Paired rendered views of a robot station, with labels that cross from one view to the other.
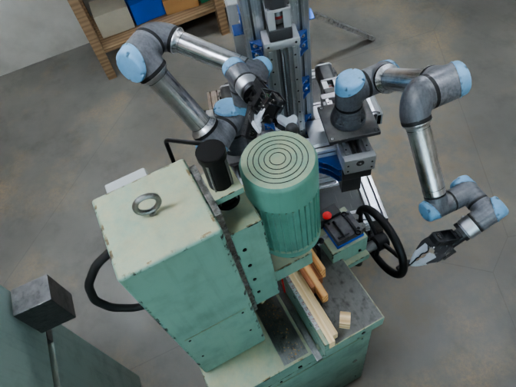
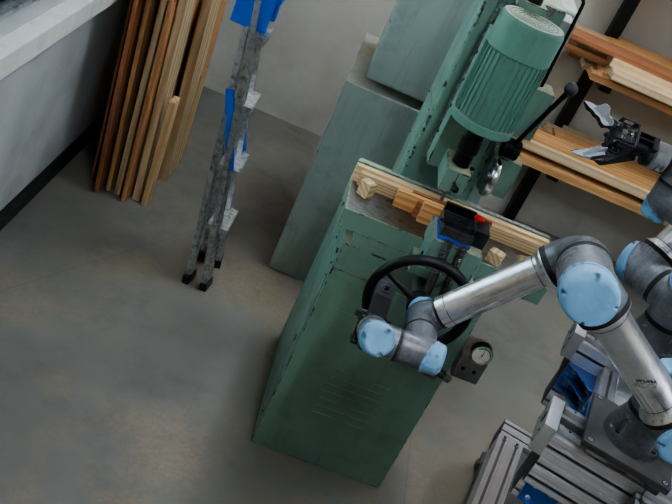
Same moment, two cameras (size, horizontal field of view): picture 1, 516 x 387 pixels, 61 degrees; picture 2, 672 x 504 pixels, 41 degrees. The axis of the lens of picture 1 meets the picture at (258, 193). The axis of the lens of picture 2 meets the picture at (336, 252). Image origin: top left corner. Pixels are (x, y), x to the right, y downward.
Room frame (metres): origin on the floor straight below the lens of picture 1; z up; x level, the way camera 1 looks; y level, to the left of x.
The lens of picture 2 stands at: (0.77, -2.36, 1.98)
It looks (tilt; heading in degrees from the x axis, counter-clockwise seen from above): 30 degrees down; 99
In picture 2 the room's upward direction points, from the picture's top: 25 degrees clockwise
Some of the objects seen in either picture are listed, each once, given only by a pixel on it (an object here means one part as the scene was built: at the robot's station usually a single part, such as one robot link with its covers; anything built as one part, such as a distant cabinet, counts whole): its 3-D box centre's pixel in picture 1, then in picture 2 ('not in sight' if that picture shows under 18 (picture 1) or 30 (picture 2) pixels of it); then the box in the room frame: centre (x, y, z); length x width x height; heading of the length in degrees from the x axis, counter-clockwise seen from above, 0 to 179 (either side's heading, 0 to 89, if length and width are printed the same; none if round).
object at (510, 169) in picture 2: not in sight; (499, 172); (0.72, 0.16, 1.02); 0.09 x 0.07 x 0.12; 16
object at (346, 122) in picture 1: (348, 110); (642, 424); (1.32, -0.46, 0.87); 0.15 x 0.15 x 0.10
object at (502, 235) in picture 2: (283, 253); (462, 219); (0.70, -0.04, 0.92); 0.64 x 0.02 x 0.04; 16
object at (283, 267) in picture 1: (286, 259); (453, 174); (0.61, -0.04, 1.03); 0.14 x 0.07 x 0.09; 106
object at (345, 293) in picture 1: (317, 253); (443, 247); (0.69, -0.15, 0.87); 0.61 x 0.30 x 0.06; 16
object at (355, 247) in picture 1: (338, 236); (450, 249); (0.71, -0.23, 0.91); 0.15 x 0.14 x 0.09; 16
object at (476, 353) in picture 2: not in sight; (480, 354); (0.93, -0.19, 0.65); 0.06 x 0.04 x 0.08; 16
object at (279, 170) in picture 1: (283, 198); (506, 74); (0.62, -0.06, 1.35); 0.18 x 0.18 x 0.31
